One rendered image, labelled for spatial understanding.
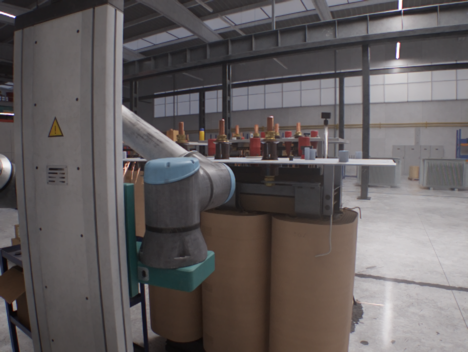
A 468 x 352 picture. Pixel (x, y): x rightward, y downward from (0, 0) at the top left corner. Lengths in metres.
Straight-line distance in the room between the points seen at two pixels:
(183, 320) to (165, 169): 1.41
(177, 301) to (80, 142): 1.39
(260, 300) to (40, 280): 1.15
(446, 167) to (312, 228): 12.31
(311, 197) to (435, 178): 12.17
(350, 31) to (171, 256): 9.47
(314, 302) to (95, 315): 1.02
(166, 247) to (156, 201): 0.12
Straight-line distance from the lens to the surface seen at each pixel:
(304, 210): 1.45
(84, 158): 0.77
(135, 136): 1.09
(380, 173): 13.38
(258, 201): 1.63
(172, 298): 1.98
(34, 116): 0.92
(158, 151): 1.02
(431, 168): 13.52
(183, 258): 0.78
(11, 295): 1.65
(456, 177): 13.61
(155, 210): 0.78
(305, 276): 1.50
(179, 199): 0.76
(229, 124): 11.47
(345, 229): 1.45
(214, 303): 1.79
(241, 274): 1.64
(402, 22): 9.89
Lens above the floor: 1.40
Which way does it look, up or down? 4 degrees down
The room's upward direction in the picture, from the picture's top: straight up
